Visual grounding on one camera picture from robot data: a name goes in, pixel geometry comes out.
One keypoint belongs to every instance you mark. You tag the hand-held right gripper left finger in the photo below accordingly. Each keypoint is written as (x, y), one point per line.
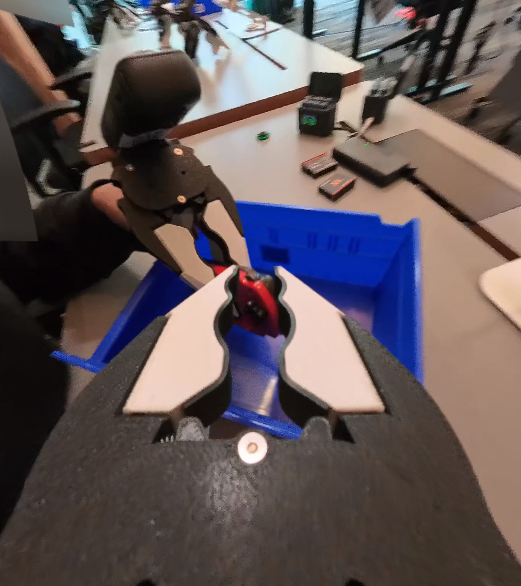
(182, 357)

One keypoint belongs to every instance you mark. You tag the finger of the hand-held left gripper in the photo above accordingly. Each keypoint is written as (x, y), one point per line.
(180, 252)
(228, 233)

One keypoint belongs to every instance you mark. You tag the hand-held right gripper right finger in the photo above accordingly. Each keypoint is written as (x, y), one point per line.
(329, 361)

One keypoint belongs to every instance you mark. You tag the red handheld game toy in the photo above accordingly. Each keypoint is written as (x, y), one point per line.
(256, 297)

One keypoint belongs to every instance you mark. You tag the blue plastic bin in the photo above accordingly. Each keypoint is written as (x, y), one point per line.
(205, 7)
(315, 274)

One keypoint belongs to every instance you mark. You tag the person's left hand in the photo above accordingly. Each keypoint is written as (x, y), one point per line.
(104, 201)

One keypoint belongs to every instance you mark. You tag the small green fidget toy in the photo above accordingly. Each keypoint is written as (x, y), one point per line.
(263, 136)

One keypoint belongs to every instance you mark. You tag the black red battery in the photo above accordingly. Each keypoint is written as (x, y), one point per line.
(319, 165)
(337, 187)

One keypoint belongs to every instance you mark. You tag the black office chair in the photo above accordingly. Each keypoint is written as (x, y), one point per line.
(43, 112)

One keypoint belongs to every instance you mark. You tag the black charging case green lights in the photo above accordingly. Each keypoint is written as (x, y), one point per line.
(315, 116)

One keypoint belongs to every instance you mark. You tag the idle hand-held gripper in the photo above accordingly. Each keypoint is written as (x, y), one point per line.
(165, 27)
(192, 32)

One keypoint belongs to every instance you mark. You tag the black flat power hub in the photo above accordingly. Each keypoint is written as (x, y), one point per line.
(370, 160)

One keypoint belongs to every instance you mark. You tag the small black charger dock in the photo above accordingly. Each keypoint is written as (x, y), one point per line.
(374, 107)

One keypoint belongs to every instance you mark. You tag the dark desk flap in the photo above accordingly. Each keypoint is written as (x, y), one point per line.
(462, 183)

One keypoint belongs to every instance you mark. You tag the black metal frame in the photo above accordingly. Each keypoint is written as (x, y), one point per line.
(359, 27)

